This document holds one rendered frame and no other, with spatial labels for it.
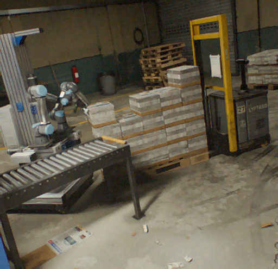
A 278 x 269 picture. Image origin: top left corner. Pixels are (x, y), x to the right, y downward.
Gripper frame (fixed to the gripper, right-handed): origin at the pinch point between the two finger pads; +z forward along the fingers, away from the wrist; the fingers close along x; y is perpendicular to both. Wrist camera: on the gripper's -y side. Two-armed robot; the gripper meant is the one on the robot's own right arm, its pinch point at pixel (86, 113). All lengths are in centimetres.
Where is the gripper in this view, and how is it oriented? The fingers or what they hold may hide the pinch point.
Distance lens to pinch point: 403.2
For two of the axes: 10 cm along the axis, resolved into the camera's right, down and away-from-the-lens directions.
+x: -3.4, -2.1, 9.2
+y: 7.2, -6.8, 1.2
